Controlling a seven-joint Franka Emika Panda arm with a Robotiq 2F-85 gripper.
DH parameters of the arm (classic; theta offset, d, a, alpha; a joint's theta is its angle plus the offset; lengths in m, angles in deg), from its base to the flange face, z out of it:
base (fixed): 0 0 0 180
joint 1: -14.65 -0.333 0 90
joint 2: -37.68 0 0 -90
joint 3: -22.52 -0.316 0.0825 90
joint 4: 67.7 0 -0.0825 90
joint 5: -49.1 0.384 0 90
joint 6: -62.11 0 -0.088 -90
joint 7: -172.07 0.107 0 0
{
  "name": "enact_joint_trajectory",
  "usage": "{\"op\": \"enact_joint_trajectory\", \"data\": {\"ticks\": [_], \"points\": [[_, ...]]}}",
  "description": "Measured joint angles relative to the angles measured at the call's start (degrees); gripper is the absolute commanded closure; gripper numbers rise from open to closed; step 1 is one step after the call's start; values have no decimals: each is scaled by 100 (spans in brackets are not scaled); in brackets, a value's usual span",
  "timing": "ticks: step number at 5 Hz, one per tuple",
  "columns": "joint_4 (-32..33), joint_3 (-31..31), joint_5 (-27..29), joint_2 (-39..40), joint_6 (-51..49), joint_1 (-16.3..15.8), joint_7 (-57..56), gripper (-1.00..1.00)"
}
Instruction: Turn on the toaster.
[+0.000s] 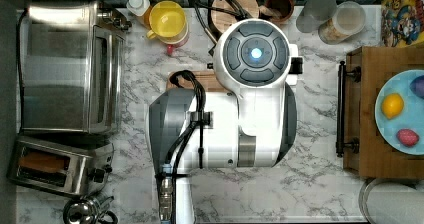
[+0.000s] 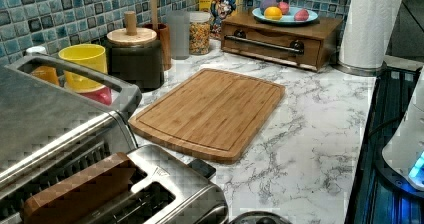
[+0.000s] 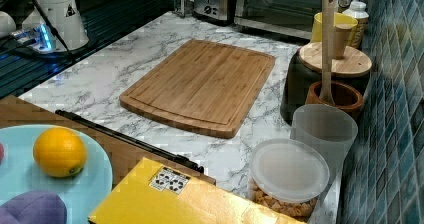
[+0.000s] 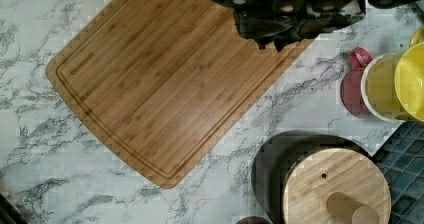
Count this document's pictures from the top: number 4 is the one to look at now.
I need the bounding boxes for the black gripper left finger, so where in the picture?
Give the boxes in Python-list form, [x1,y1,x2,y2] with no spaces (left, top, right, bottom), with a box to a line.
[233,5,300,49]

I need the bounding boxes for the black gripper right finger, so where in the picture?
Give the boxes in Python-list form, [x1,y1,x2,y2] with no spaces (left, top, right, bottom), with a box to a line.
[276,0,366,51]

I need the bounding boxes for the red pink mug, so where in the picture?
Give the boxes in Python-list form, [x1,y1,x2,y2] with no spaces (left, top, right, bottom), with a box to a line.
[340,47,372,118]

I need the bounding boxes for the white cup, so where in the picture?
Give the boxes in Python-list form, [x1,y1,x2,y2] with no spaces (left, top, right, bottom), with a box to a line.
[360,53,414,122]

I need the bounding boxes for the yellow mug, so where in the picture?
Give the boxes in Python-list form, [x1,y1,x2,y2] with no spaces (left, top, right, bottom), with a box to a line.
[395,28,424,121]

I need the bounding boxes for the bamboo cutting board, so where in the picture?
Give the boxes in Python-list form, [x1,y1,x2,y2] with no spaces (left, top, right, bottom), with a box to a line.
[46,0,310,189]

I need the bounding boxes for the black canister with wooden lid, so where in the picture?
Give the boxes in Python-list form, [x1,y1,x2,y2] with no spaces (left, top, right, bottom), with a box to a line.
[251,131,392,224]

